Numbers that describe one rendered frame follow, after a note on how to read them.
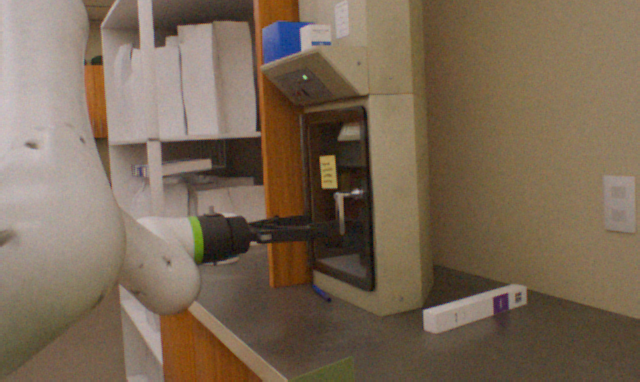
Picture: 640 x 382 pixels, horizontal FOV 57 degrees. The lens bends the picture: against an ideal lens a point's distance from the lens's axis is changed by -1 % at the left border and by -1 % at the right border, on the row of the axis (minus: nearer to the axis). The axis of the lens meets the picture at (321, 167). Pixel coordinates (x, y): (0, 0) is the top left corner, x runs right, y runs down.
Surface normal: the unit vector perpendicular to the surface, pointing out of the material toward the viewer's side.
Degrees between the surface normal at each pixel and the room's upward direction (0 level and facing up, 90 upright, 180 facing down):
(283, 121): 90
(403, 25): 90
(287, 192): 90
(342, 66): 90
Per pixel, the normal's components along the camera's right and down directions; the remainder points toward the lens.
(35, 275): 0.46, 0.22
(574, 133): -0.89, 0.07
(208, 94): -0.18, 0.17
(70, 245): 0.74, -0.08
